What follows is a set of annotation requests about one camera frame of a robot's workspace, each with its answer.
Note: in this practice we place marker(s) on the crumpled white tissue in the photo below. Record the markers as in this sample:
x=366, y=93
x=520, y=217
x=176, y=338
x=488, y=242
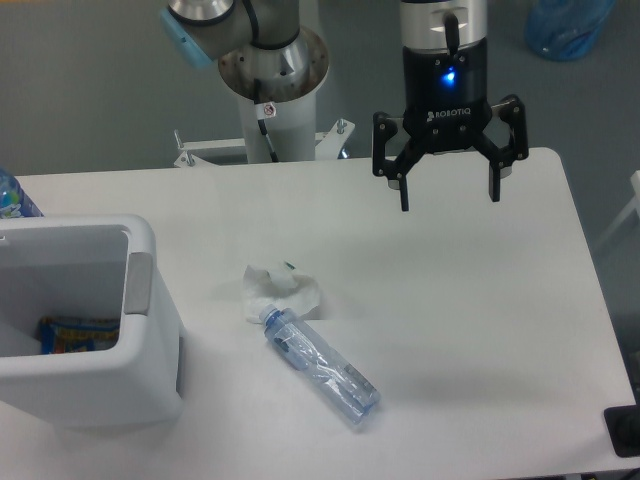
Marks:
x=283, y=286

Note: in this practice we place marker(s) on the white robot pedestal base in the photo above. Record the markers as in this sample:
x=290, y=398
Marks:
x=271, y=132

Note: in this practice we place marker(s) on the colourful snack wrapper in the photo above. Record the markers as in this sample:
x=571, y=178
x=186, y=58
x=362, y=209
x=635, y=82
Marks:
x=75, y=335

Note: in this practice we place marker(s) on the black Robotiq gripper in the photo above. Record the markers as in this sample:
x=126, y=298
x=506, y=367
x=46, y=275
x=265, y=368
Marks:
x=445, y=61

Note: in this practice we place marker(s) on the blue plastic bag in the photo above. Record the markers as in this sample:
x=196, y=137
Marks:
x=565, y=30

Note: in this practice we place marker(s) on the black device at table edge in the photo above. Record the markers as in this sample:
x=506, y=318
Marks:
x=623, y=426

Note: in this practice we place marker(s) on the empty clear plastic bottle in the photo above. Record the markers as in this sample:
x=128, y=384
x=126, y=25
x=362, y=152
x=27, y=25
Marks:
x=337, y=379

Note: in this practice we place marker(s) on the blue labelled bottle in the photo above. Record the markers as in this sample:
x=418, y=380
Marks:
x=15, y=203

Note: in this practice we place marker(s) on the white furniture frame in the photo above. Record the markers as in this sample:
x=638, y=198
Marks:
x=623, y=222

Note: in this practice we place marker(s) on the white trash can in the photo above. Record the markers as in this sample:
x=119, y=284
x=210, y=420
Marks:
x=88, y=269

